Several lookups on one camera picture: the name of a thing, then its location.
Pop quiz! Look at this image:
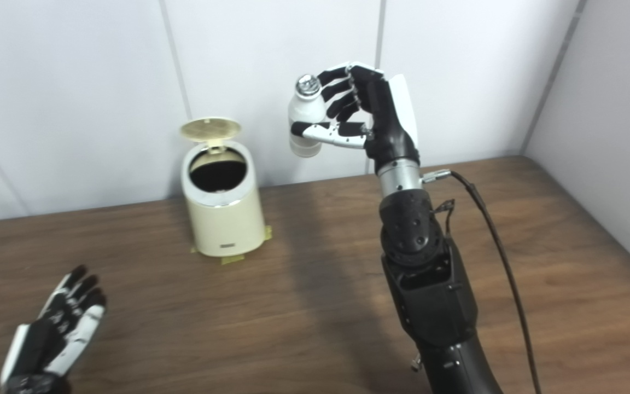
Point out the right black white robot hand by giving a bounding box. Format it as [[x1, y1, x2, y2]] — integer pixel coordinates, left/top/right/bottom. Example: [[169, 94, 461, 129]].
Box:
[[291, 62, 421, 173]]

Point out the cream-colored round bin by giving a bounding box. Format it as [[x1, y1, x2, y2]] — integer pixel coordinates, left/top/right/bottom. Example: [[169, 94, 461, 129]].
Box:
[[179, 117, 266, 258]]

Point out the small white plastic bottle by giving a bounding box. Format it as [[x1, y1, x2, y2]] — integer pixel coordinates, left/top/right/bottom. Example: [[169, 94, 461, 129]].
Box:
[[288, 74, 326, 159]]

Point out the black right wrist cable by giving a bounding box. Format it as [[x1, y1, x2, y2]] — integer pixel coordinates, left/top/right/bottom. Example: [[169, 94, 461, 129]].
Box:
[[422, 170, 543, 394]]

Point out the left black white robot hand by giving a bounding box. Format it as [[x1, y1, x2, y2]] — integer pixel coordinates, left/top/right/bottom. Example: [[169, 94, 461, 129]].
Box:
[[0, 265, 107, 394]]

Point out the round cream bin lid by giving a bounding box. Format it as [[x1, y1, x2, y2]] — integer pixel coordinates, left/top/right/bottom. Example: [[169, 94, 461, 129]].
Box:
[[179, 117, 242, 148]]

